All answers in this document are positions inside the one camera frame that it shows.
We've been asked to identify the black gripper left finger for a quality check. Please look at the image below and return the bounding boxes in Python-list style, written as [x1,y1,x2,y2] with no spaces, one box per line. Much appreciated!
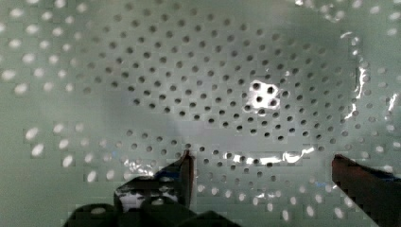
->
[113,150,194,213]

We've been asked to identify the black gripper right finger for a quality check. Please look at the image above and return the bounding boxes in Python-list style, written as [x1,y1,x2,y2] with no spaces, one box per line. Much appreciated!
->
[332,154,401,227]

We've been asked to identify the green plastic strainer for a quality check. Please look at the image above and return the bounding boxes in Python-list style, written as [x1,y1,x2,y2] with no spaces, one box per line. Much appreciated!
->
[0,0,400,227]

